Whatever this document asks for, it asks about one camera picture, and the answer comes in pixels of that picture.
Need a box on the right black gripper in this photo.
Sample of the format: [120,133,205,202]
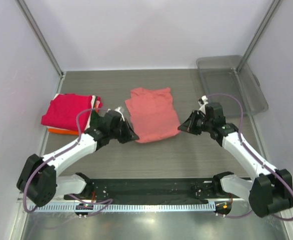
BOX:
[178,110,213,136]

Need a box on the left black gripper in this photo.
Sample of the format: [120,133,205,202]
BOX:
[109,118,140,144]

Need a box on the salmon pink t shirt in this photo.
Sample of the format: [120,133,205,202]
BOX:
[125,87,180,144]

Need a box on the green t shirt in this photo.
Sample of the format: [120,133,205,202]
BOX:
[89,110,102,129]

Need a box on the magenta t shirt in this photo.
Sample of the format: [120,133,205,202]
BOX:
[41,93,103,131]

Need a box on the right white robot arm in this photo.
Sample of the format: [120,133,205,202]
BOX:
[178,102,293,218]

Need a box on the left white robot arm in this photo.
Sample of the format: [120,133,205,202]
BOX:
[16,109,139,208]

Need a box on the clear plastic bin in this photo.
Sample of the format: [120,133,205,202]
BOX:
[196,55,269,118]

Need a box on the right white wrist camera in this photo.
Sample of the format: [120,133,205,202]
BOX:
[198,95,209,113]

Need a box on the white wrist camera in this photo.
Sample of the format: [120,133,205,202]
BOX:
[198,95,209,113]
[107,106,125,116]

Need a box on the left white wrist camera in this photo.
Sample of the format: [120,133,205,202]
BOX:
[107,106,125,116]

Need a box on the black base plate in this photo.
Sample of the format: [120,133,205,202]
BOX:
[75,178,238,205]

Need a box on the slotted white cable duct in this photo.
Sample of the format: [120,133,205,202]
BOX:
[35,201,216,213]

